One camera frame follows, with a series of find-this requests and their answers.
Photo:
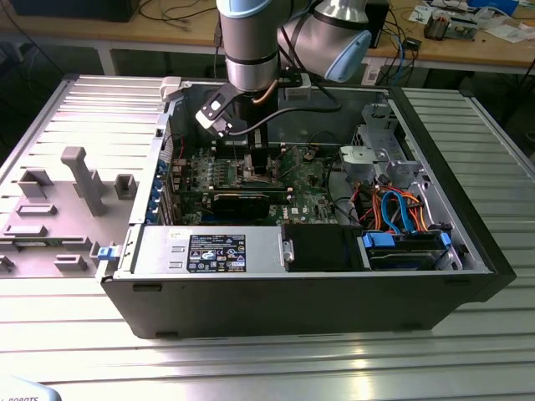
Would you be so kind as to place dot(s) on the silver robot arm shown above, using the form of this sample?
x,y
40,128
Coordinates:
x,y
251,42

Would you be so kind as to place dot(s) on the CPU socket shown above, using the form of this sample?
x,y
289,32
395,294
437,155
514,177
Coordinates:
x,y
242,178

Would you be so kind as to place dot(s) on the metal CPU cooler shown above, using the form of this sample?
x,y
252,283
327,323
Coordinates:
x,y
436,27

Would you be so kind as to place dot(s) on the grey case latch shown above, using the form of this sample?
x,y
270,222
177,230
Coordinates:
x,y
171,87

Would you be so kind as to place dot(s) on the green RAM stick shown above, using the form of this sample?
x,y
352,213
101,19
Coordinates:
x,y
251,191

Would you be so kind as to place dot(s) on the black graphics card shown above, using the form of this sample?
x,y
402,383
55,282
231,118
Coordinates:
x,y
242,206

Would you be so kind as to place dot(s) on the green motherboard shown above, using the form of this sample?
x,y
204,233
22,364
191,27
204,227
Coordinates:
x,y
309,196

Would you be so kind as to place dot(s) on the wooden desk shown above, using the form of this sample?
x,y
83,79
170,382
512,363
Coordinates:
x,y
167,33

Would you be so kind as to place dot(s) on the perforated silver drive cage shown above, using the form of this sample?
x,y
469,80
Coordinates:
x,y
376,125

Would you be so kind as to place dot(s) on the black power supply label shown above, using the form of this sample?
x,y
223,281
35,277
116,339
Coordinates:
x,y
217,252

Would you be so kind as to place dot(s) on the black power adapter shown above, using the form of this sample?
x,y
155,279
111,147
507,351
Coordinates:
x,y
413,44

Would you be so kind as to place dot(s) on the silver power supply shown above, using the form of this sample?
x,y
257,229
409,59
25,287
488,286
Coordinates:
x,y
159,250

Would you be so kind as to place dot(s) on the black monitor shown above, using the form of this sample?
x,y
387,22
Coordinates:
x,y
71,10

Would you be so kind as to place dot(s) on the black PC case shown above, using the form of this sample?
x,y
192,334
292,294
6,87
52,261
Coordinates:
x,y
292,309

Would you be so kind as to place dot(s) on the blue plastic latch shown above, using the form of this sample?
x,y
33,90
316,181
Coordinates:
x,y
106,254

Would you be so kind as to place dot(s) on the hard disk in blue carrier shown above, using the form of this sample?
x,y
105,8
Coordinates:
x,y
401,259

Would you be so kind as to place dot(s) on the grey parts rack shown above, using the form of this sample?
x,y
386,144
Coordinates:
x,y
50,234

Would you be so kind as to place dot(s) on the pale teach pendant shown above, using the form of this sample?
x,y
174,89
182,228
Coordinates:
x,y
25,390

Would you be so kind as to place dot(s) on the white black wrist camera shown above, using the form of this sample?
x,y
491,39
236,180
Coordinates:
x,y
213,108

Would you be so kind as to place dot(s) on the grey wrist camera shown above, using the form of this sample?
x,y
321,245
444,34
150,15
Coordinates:
x,y
299,92

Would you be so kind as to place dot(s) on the silver drive bracket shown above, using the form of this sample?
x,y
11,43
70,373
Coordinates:
x,y
357,160

